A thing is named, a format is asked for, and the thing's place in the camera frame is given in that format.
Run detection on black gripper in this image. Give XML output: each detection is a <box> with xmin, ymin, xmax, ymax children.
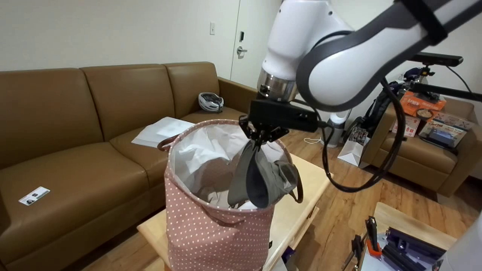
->
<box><xmin>237</xmin><ymin>99</ymin><xmax>298</xmax><ymax>148</ymax></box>

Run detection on grey hat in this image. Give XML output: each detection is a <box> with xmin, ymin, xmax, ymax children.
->
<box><xmin>226</xmin><ymin>139</ymin><xmax>303</xmax><ymax>211</ymax></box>

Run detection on pink polka dot laundry bag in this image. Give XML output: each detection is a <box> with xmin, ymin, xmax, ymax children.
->
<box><xmin>155</xmin><ymin>118</ymin><xmax>306</xmax><ymax>271</ymax></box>

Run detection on light wooden table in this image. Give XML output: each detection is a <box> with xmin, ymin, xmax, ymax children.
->
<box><xmin>136</xmin><ymin>153</ymin><xmax>336</xmax><ymax>271</ymax></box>

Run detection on bladeless tower fan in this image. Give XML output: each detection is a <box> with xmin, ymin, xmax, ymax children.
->
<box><xmin>321</xmin><ymin>111</ymin><xmax>353</xmax><ymax>150</ymax></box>

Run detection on white paper sheet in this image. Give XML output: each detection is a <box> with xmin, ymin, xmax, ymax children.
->
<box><xmin>131</xmin><ymin>117</ymin><xmax>196</xmax><ymax>150</ymax></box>

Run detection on white door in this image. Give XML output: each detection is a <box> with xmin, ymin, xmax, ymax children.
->
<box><xmin>229</xmin><ymin>0</ymin><xmax>283</xmax><ymax>93</ymax></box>

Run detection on black upright machine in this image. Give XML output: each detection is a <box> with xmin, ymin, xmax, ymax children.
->
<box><xmin>351</xmin><ymin>85</ymin><xmax>401</xmax><ymax>139</ymax></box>

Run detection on red white box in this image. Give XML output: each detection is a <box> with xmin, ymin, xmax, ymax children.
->
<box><xmin>401</xmin><ymin>115</ymin><xmax>422</xmax><ymax>141</ymax></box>

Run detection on black pliers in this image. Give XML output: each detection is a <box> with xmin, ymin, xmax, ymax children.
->
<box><xmin>342</xmin><ymin>234</ymin><xmax>366</xmax><ymax>271</ymax></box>

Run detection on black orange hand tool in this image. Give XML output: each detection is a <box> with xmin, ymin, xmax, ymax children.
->
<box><xmin>363</xmin><ymin>216</ymin><xmax>384</xmax><ymax>261</ymax></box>

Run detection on orange flat package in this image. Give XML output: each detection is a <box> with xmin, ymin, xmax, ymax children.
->
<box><xmin>398</xmin><ymin>90</ymin><xmax>447</xmax><ymax>121</ymax></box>

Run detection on small wooden side table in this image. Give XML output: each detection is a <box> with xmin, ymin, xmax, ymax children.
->
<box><xmin>351</xmin><ymin>201</ymin><xmax>460</xmax><ymax>271</ymax></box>

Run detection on brown leather armchair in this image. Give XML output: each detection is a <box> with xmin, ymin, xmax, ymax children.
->
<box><xmin>360</xmin><ymin>97</ymin><xmax>482</xmax><ymax>198</ymax></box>

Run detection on blue book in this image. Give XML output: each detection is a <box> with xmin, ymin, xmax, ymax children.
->
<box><xmin>419</xmin><ymin>120</ymin><xmax>469</xmax><ymax>151</ymax></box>

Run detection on dark blue box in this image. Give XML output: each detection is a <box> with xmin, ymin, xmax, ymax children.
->
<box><xmin>381</xmin><ymin>227</ymin><xmax>447</xmax><ymax>271</ymax></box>

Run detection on brown leather sofa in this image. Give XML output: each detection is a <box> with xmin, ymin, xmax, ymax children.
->
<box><xmin>0</xmin><ymin>61</ymin><xmax>271</xmax><ymax>271</ymax></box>

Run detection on small white card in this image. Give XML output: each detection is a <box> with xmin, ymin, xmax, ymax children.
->
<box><xmin>18</xmin><ymin>186</ymin><xmax>51</xmax><ymax>208</ymax></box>

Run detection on black camera boom stand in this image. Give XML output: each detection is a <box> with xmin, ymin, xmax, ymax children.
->
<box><xmin>404</xmin><ymin>65</ymin><xmax>482</xmax><ymax>105</ymax></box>

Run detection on black bar camera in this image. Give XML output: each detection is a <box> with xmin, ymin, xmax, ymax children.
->
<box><xmin>408</xmin><ymin>52</ymin><xmax>466</xmax><ymax>68</ymax></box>

